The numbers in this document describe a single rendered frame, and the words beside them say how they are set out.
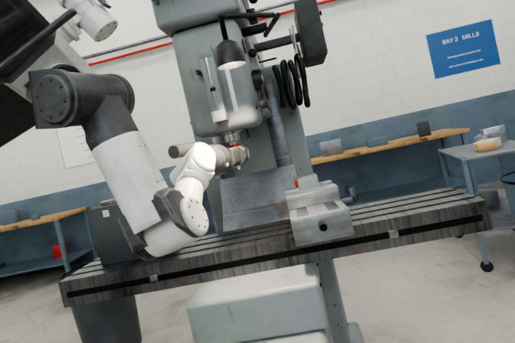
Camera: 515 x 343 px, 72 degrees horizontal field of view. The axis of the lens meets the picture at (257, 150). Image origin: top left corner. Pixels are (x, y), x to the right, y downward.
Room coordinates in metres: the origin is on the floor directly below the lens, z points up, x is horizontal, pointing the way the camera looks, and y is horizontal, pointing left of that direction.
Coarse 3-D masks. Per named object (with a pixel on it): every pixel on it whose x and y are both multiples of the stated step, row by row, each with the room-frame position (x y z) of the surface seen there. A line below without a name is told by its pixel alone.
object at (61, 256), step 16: (464, 128) 4.30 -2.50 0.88; (320, 144) 4.73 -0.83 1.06; (336, 144) 4.66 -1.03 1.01; (368, 144) 4.54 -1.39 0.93; (384, 144) 4.50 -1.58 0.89; (400, 144) 4.31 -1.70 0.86; (464, 144) 4.25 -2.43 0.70; (320, 160) 4.42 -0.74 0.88; (448, 160) 4.89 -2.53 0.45; (448, 176) 4.88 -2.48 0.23; (352, 192) 4.73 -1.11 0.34; (368, 192) 5.02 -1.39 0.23; (384, 192) 4.79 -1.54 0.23; (400, 192) 4.57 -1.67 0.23; (416, 192) 4.38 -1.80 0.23; (80, 208) 5.39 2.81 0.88; (16, 224) 5.09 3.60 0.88; (32, 224) 4.88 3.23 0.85; (208, 224) 5.30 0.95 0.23; (48, 256) 5.62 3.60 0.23; (64, 256) 4.87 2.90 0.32; (96, 256) 5.52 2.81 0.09; (0, 272) 5.28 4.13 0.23; (16, 272) 5.02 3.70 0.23
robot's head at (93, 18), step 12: (60, 0) 0.76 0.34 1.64; (72, 0) 0.76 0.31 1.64; (84, 0) 0.76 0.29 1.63; (84, 12) 0.75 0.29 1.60; (96, 12) 0.76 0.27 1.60; (108, 12) 0.78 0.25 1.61; (72, 24) 0.75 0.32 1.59; (84, 24) 0.76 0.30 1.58; (96, 24) 0.76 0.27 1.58; (108, 24) 0.77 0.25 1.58; (96, 36) 0.77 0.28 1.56; (108, 36) 0.82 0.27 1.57
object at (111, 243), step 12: (108, 204) 1.15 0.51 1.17; (96, 216) 1.14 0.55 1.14; (108, 216) 1.14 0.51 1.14; (96, 228) 1.14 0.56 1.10; (108, 228) 1.14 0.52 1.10; (96, 240) 1.15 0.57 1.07; (108, 240) 1.14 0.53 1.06; (120, 240) 1.13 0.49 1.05; (108, 252) 1.14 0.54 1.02; (120, 252) 1.13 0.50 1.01; (132, 252) 1.13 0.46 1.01; (108, 264) 1.14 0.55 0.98
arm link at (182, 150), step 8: (184, 144) 0.92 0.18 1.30; (192, 144) 0.95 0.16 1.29; (168, 152) 0.90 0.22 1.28; (176, 152) 0.89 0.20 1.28; (184, 152) 0.90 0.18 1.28; (216, 152) 0.94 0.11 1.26; (184, 160) 0.88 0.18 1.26; (216, 160) 0.94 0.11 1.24; (176, 168) 0.90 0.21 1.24; (216, 168) 0.94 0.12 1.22; (176, 176) 0.89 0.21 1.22
